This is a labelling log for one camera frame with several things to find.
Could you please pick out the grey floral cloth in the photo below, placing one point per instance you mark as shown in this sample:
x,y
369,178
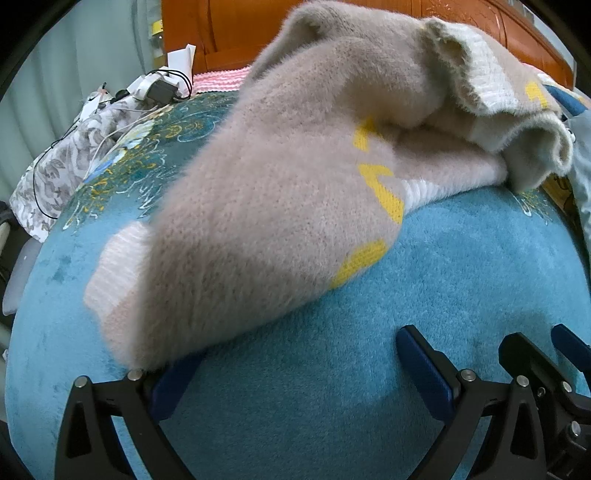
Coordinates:
x,y
64,161

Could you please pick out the beige fuzzy sweater yellow pattern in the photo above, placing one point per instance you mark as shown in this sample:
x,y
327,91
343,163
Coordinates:
x,y
254,207

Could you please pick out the orange wooden headboard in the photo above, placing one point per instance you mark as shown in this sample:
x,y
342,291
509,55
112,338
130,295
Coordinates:
x,y
221,32

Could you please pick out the light blue garment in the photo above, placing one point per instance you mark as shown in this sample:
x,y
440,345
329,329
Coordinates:
x,y
581,157

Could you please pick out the white folded paper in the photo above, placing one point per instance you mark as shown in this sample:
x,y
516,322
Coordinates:
x,y
182,59

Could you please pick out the teal patterned plush blanket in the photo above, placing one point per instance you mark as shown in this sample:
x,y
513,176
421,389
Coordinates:
x,y
323,369

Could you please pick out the grey chair seat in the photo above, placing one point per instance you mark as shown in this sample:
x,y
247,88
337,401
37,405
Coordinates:
x,y
23,277

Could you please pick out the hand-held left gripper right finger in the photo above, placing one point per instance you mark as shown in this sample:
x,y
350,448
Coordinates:
x,y
425,374

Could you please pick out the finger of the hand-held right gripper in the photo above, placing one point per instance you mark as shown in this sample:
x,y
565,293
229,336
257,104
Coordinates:
x,y
535,360
572,344

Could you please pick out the pink knitted cloth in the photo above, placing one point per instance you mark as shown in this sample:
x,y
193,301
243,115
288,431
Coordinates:
x,y
221,79

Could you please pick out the clear bottle yellow label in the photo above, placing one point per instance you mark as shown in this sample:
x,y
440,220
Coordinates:
x,y
156,39

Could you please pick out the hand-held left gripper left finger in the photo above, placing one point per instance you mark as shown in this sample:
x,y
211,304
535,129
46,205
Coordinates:
x,y
173,383

